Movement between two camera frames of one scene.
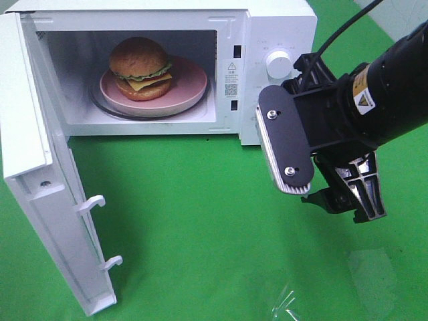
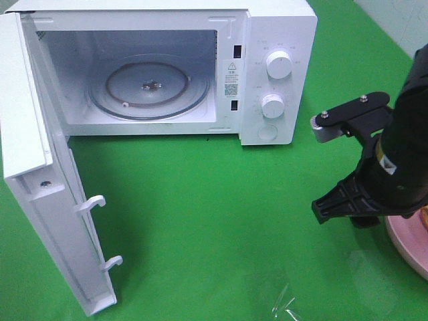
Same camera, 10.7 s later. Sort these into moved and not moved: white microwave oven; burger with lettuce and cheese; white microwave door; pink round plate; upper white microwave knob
Moved: burger with lettuce and cheese; pink round plate
Not moved: upper white microwave knob; white microwave oven; white microwave door
